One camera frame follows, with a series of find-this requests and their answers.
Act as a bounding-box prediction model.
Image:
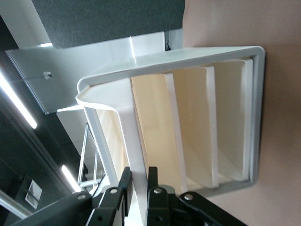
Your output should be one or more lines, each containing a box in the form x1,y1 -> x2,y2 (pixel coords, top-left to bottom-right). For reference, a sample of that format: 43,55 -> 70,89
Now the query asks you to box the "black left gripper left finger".
9,166 -> 132,226

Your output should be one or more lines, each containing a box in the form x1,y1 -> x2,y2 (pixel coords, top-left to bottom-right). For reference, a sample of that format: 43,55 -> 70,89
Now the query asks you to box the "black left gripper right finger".
147,166 -> 247,226

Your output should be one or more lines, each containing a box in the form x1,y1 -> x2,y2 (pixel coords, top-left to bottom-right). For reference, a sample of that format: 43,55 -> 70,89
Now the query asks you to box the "cream plastic drawer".
212,58 -> 254,183
130,72 -> 189,194
171,65 -> 221,189

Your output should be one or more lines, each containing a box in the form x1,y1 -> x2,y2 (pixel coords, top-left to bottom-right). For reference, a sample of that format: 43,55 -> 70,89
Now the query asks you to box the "white drawer cabinet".
77,45 -> 267,199

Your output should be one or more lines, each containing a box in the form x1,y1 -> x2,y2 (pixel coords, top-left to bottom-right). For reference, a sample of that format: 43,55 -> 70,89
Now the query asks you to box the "long ceiling light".
60,164 -> 82,192
0,72 -> 38,129

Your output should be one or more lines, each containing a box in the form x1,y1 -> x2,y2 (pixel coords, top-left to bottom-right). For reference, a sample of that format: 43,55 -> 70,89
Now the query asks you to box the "white ceiling air vent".
24,179 -> 43,210

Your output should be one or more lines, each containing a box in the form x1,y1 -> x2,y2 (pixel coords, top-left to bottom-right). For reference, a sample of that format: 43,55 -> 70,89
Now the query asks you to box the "brown table cover sheet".
181,0 -> 301,226

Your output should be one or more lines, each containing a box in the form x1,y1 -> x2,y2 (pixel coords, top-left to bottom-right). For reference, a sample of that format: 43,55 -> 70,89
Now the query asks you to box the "dark grey acoustic panel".
32,0 -> 186,49

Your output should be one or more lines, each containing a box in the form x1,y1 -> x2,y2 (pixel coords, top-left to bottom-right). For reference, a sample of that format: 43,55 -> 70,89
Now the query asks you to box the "thin metal frame stand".
77,121 -> 106,189

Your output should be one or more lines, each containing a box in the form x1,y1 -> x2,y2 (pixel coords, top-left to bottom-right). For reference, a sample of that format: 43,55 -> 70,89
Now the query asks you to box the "white metal bracket panel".
4,30 -> 166,115

